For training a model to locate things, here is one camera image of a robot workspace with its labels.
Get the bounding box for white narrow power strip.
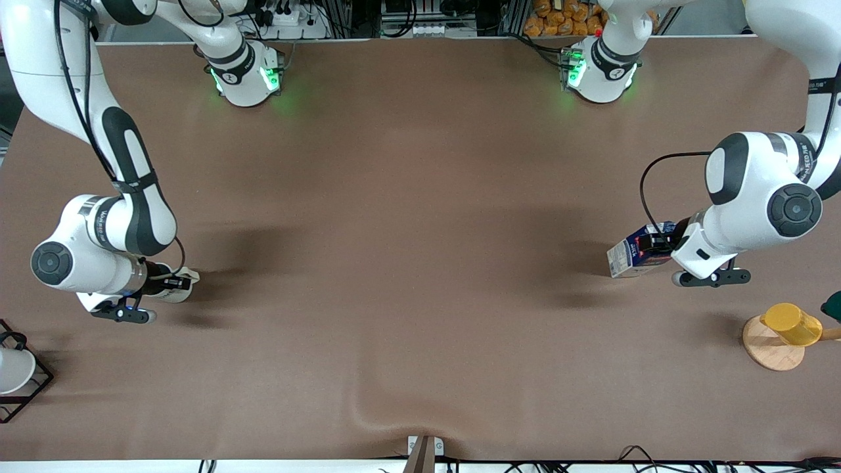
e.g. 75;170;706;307
409;23;476;38

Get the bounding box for round wooden cup stand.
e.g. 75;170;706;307
742;315;841;372

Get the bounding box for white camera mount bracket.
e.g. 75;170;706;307
402;435;445;473

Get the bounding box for blue milk carton green cap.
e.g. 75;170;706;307
606;221;679;279

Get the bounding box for white power strip with plugs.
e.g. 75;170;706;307
253;0;330;39

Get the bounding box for bag of orange bread rolls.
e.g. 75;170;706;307
523;0;605;37

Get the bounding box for yellow plastic cup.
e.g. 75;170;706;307
760;303;823;347

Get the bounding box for grey ceramic mug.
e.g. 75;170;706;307
155;266;200;305

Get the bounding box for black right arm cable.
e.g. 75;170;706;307
54;0;187;277

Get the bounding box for white bowl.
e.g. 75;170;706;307
0;346;37;395

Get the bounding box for black wire rack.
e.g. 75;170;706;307
0;319;55;424

